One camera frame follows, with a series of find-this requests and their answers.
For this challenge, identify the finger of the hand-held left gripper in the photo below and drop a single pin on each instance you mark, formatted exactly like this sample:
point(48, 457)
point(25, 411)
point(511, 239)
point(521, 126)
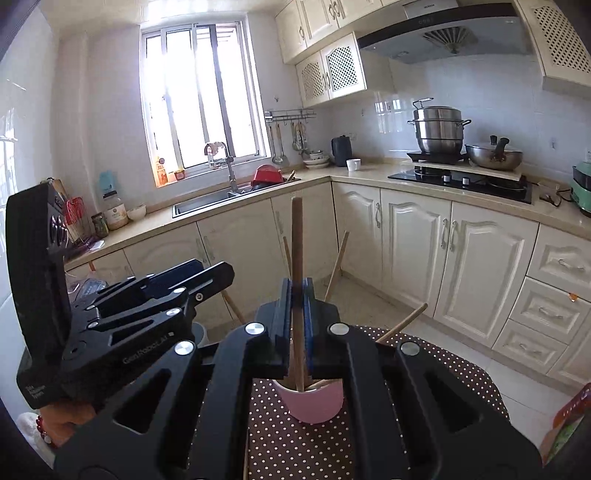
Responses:
point(178, 272)
point(212, 281)

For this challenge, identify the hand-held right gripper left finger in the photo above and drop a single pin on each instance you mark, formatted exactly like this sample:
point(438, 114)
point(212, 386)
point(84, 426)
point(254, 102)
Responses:
point(281, 332)

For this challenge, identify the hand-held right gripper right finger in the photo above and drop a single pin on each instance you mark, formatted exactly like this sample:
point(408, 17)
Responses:
point(309, 332)

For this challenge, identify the bunch of wooden chopsticks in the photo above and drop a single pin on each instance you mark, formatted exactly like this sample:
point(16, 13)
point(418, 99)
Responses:
point(337, 265)

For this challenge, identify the pink cup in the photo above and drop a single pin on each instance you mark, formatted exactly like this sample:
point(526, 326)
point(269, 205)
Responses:
point(314, 406)

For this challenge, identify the single wooden chopstick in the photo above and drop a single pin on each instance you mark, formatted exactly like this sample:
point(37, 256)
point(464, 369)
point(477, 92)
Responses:
point(297, 240)

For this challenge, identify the hanging metal utensils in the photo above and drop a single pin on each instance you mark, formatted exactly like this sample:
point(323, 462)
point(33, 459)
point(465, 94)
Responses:
point(298, 138)

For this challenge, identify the person's left hand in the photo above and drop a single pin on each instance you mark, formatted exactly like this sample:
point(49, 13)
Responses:
point(69, 422)

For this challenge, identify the steel sink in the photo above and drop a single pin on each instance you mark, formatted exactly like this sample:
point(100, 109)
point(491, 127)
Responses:
point(203, 205)

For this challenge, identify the small white bowl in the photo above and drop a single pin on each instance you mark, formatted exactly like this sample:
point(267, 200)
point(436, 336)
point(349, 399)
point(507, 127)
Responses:
point(136, 213)

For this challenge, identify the small dark jar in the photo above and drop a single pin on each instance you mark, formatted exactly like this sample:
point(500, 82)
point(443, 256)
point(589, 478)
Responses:
point(99, 226)

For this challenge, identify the large glass jar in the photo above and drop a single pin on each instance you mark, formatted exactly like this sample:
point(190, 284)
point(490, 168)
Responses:
point(115, 214)

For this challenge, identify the small orange jar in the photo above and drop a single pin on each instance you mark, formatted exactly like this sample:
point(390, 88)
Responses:
point(179, 175)

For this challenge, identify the orange bottle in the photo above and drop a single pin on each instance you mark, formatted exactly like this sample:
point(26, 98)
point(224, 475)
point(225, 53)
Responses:
point(160, 175)

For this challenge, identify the chrome faucet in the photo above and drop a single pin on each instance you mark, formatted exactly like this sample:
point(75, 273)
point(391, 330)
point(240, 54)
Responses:
point(229, 170)

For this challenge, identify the light blue carton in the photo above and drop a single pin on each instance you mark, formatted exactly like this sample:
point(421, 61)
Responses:
point(106, 184)

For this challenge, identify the red bowl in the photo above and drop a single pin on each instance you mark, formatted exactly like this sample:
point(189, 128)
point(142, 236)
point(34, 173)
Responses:
point(267, 175)

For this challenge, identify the hanging metal ladle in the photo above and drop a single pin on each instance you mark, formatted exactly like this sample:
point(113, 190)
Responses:
point(276, 159)

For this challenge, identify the brown polka dot tablecloth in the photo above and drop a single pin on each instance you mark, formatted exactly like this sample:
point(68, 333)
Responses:
point(461, 369)

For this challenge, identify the stack of bowls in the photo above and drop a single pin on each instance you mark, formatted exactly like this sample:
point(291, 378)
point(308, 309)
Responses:
point(316, 160)

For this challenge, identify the small white cup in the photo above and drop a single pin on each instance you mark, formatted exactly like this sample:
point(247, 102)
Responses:
point(353, 165)

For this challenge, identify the barred kitchen window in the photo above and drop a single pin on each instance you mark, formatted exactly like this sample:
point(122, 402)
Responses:
point(203, 92)

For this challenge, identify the black electric kettle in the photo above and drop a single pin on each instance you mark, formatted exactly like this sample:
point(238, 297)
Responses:
point(341, 152)

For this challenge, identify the black gas stove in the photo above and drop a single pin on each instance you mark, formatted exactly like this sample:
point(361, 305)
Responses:
point(461, 183)

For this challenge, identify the steel steamer pot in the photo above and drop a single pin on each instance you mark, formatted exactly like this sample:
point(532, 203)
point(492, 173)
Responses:
point(438, 134)

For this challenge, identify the small lattice door cabinet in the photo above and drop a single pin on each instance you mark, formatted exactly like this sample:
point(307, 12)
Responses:
point(341, 69)

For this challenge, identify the steel wok with lid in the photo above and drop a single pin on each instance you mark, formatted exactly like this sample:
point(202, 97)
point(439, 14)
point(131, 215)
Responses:
point(489, 159)

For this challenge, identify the printed bag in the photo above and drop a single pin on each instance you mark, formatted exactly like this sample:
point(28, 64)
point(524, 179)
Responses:
point(568, 424)

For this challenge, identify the black range hood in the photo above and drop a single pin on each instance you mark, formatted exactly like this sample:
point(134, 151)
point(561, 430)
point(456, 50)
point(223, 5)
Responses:
point(392, 46)

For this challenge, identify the green cooking appliance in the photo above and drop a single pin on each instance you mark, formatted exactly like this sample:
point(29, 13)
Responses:
point(582, 189)

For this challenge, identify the large lattice door cabinet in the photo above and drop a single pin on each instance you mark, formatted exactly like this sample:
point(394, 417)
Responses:
point(558, 41)

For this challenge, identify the metal utensil rail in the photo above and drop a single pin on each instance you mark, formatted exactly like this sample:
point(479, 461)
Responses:
point(291, 114)

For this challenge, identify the cream wall cabinets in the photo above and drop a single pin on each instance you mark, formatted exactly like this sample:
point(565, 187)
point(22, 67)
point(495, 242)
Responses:
point(318, 23)

